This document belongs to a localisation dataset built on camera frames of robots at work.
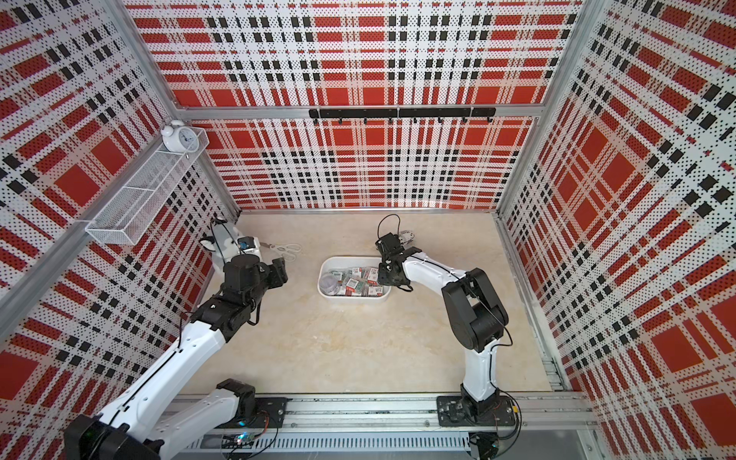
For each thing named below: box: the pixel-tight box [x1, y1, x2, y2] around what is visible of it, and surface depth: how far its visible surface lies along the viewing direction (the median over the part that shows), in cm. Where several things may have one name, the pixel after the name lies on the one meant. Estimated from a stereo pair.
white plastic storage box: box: [317, 255, 391, 299], surface depth 97 cm
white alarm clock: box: [161, 119, 200, 154], surface depth 83 cm
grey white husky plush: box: [199, 221, 241, 267], surface depth 89 cm
